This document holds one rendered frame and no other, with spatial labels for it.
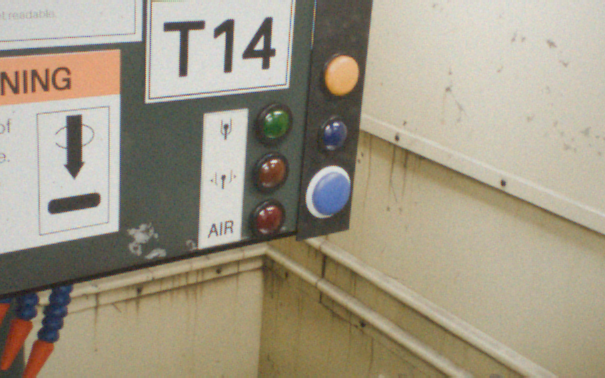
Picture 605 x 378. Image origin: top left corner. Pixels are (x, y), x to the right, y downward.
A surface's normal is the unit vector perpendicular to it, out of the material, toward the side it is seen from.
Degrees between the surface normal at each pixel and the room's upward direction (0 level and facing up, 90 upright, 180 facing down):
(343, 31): 90
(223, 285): 90
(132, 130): 90
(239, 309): 90
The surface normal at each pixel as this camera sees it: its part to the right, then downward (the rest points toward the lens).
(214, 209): 0.59, 0.33
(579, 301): -0.80, 0.15
